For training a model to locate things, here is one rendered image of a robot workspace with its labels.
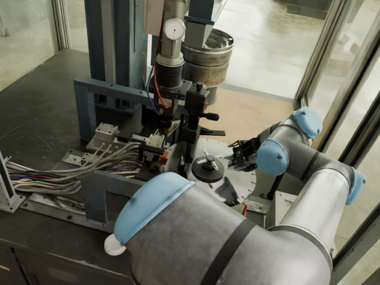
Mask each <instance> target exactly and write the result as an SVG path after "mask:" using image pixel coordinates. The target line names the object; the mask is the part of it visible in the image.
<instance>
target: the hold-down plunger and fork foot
mask: <svg viewBox="0 0 380 285"><path fill-rule="evenodd" d="M180 148H181V151H180V156H179V159H181V157H182V155H183V159H184V163H192V162H193V157H192V149H193V144H189V143H187V142H181V143H180Z"/></svg>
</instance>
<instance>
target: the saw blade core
mask: <svg viewBox="0 0 380 285"><path fill-rule="evenodd" d="M181 142H185V141H180V142H177V143H175V144H174V145H172V146H170V147H169V148H168V149H167V150H166V151H167V152H169V154H168V156H167V158H166V159H165V158H161V160H160V162H159V173H160V174H162V173H163V172H164V173H165V172H174V173H176V174H178V175H180V176H182V177H183V178H185V179H187V180H189V181H190V182H191V181H193V182H195V185H197V186H198V187H200V188H201V189H203V190H204V191H206V192H207V193H209V194H211V195H212V196H214V197H215V198H217V199H218V200H220V201H222V202H223V203H224V204H226V205H227V206H229V207H233V206H235V205H238V204H241V203H242V202H244V201H245V200H246V199H247V198H248V197H249V196H250V195H251V194H252V192H253V191H254V188H255V186H256V173H255V171H252V172H244V171H234V170H227V169H226V168H228V166H227V165H228V162H229V160H228V159H223V158H220V159H218V160H219V161H221V162H222V163H223V165H224V175H223V176H222V177H221V178H220V179H219V180H216V181H212V182H209V181H205V180H202V179H200V178H198V177H197V176H196V175H195V174H194V173H193V171H192V163H184V161H182V160H181V159H179V156H180V151H181V148H180V143H181ZM217 142H218V143H217ZM227 146H228V144H226V143H224V142H221V141H217V140H213V139H208V141H207V139H205V138H199V139H198V141H197V143H196V144H195V145H193V149H192V157H193V161H194V160H195V159H196V158H198V157H202V156H206V155H205V154H204V153H203V151H202V150H204V149H205V150H206V152H207V153H208V155H213V156H214V157H216V156H221V155H223V157H225V156H228V155H232V154H233V151H232V148H228V147H227ZM162 164H164V165H162ZM251 182H252V183H251ZM248 190H249V191H248ZM242 197H243V198H242ZM238 199H239V200H240V201H241V203H240V202H239V201H238ZM233 202H234V203H233Z"/></svg>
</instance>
